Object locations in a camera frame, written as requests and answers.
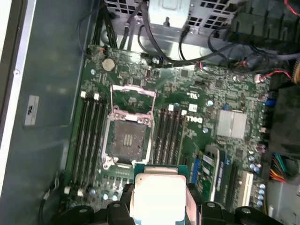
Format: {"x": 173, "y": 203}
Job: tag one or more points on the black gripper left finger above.
{"x": 112, "y": 213}

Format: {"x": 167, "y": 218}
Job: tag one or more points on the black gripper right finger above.
{"x": 211, "y": 213}

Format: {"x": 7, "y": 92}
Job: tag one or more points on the silver CPU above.
{"x": 159, "y": 194}

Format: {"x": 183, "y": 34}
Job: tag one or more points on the metal socket cover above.
{"x": 134, "y": 90}

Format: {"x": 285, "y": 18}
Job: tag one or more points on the CPU socket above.
{"x": 127, "y": 140}

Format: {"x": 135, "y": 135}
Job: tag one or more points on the black expansion slot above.
{"x": 233, "y": 185}
{"x": 184, "y": 161}

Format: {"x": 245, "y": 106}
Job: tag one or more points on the white expansion slot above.
{"x": 247, "y": 187}

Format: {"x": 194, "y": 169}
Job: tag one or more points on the black graphics card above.
{"x": 214, "y": 168}

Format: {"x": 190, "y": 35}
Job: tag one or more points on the blue expansion slot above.
{"x": 196, "y": 171}

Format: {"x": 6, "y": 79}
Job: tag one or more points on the black RAM slot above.
{"x": 88, "y": 145}
{"x": 76, "y": 140}
{"x": 179, "y": 140}
{"x": 159, "y": 138}
{"x": 173, "y": 138}
{"x": 166, "y": 138}
{"x": 82, "y": 143}
{"x": 95, "y": 145}

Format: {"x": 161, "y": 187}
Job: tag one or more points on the grey power supply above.
{"x": 286, "y": 206}

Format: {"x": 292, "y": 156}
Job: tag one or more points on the silver chipset heatsink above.
{"x": 231, "y": 124}

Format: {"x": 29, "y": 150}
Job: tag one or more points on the black plastic fan shroud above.
{"x": 286, "y": 131}

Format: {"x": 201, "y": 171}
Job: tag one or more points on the green motherboard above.
{"x": 206, "y": 82}

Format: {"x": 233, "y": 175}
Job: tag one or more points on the silver coin battery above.
{"x": 108, "y": 64}

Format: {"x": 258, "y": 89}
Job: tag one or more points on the black open PC case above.
{"x": 47, "y": 70}

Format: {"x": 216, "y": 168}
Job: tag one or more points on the silver metal drive cage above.
{"x": 168, "y": 11}

